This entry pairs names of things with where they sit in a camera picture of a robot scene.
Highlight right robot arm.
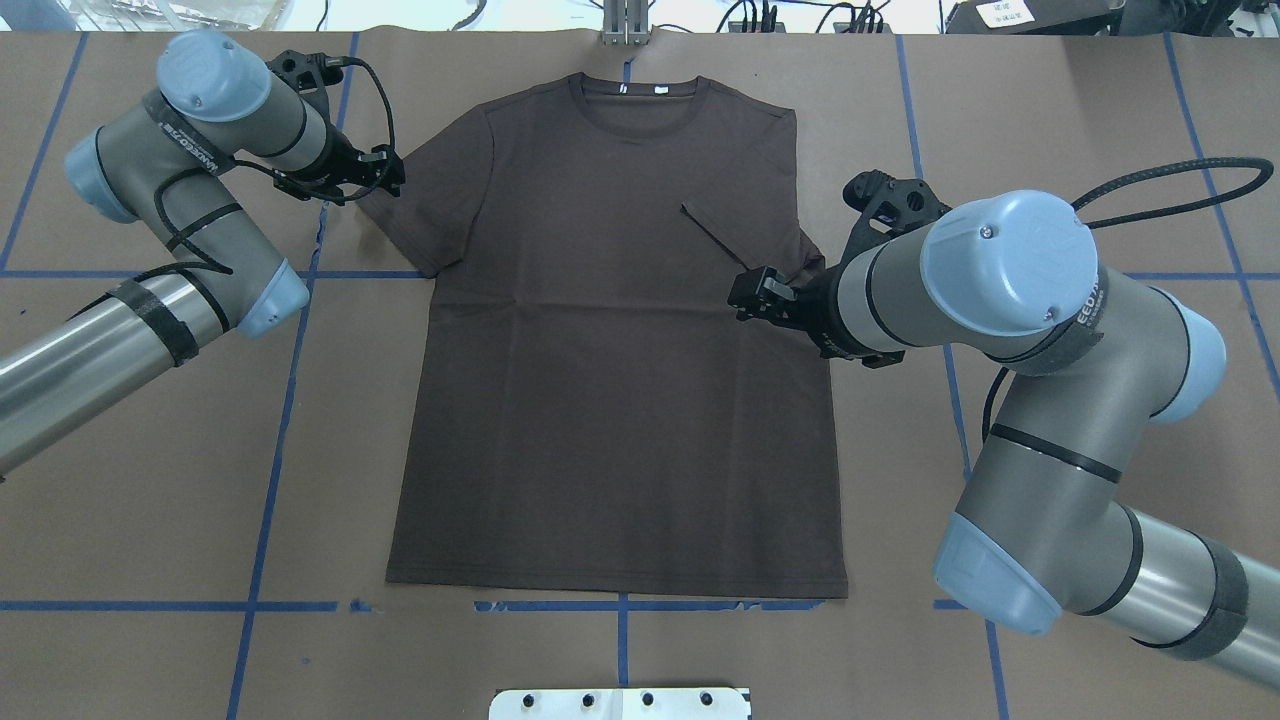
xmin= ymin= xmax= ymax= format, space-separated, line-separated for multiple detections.
xmin=727 ymin=182 xmax=1277 ymax=688

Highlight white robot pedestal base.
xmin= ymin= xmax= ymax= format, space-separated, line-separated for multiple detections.
xmin=488 ymin=685 xmax=754 ymax=719

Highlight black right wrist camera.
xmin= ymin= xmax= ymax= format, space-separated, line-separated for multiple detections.
xmin=841 ymin=170 xmax=952 ymax=264

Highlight black box with white label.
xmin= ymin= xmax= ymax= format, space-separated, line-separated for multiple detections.
xmin=943 ymin=1 xmax=1126 ymax=36

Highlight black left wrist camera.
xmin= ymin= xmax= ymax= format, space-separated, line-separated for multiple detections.
xmin=266 ymin=50 xmax=344 ymax=118

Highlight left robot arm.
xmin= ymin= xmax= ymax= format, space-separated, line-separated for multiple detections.
xmin=3 ymin=29 xmax=404 ymax=471

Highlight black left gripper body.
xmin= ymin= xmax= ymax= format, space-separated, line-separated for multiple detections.
xmin=315 ymin=129 xmax=387 ymax=201

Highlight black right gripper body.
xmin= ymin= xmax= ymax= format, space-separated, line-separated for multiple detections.
xmin=792 ymin=270 xmax=905 ymax=369

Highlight aluminium frame post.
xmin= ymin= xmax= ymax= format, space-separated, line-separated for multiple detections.
xmin=598 ymin=0 xmax=652 ymax=46

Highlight brown t-shirt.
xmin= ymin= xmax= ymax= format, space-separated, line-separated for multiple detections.
xmin=358 ymin=74 xmax=850 ymax=600

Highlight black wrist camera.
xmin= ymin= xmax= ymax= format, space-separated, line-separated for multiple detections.
xmin=841 ymin=170 xmax=952 ymax=264
xmin=266 ymin=50 xmax=344 ymax=118

